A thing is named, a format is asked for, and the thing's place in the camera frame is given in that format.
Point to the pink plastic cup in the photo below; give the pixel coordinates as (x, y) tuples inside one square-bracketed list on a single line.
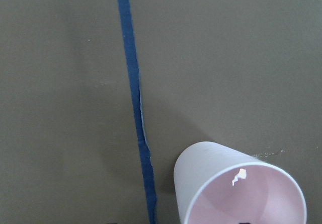
[(217, 184)]

